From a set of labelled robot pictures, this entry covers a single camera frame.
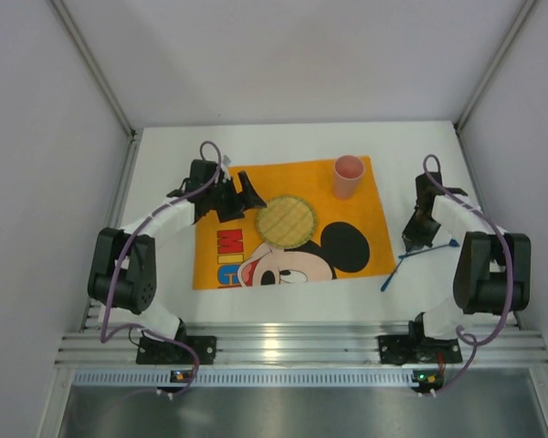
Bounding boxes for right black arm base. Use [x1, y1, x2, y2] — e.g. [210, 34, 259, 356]
[377, 316, 462, 366]

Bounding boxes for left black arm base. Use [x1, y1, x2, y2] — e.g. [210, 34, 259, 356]
[128, 328, 217, 365]

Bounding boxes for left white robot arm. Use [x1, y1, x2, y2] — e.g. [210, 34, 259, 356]
[87, 159, 266, 343]

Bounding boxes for yellow round plate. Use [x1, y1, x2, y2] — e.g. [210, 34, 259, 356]
[255, 195, 318, 249]

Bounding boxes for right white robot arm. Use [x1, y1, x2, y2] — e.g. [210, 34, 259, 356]
[402, 172, 532, 339]

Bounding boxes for pink plastic cup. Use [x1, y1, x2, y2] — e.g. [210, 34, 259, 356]
[332, 155, 365, 200]

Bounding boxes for perforated grey cable duct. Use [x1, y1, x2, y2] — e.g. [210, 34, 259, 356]
[73, 368, 442, 388]

